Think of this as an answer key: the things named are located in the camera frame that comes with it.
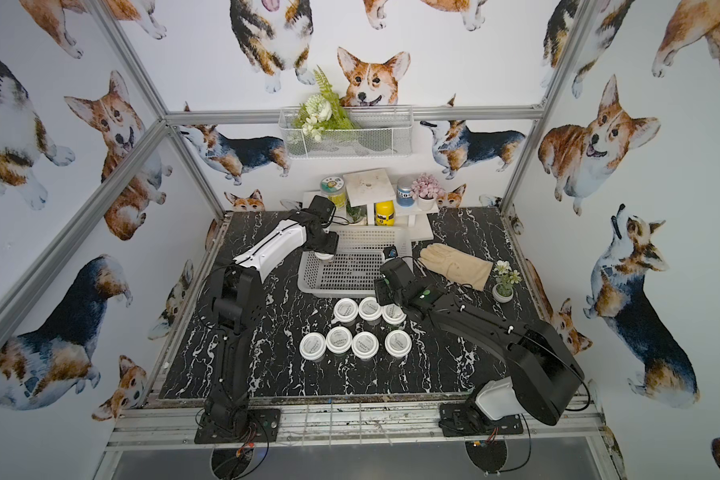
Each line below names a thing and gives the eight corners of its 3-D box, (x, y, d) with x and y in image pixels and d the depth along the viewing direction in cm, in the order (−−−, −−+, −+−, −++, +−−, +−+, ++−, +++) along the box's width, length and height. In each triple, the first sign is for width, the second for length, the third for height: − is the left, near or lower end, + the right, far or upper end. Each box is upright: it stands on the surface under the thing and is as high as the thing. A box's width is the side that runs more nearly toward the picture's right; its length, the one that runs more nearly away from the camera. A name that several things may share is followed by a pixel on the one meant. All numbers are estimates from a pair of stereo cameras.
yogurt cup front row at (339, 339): (329, 358, 87) (325, 348, 80) (331, 337, 91) (327, 326, 84) (352, 358, 87) (349, 348, 80) (353, 337, 91) (351, 326, 84)
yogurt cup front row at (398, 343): (380, 350, 88) (380, 341, 82) (396, 334, 91) (397, 324, 85) (397, 367, 85) (398, 358, 79) (413, 350, 88) (415, 340, 82)
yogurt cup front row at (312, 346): (303, 366, 85) (297, 356, 79) (306, 342, 90) (301, 332, 84) (327, 365, 85) (323, 356, 79) (329, 342, 90) (325, 332, 84)
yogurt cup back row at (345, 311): (335, 329, 92) (332, 317, 86) (337, 310, 96) (334, 298, 90) (357, 329, 92) (356, 317, 86) (358, 310, 96) (357, 298, 90)
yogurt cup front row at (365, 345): (361, 369, 85) (359, 360, 79) (350, 349, 88) (348, 338, 82) (382, 356, 87) (382, 346, 81) (370, 337, 91) (370, 326, 84)
